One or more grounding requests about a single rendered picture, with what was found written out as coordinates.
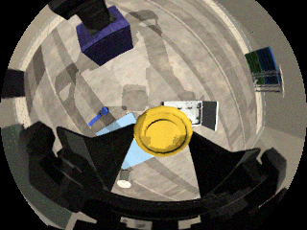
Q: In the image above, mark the yellow plate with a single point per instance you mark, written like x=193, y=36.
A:
x=162, y=131

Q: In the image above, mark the beige cylinder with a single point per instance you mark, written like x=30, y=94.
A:
x=124, y=179

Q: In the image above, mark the light blue flat mat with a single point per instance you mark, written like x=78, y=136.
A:
x=135, y=154

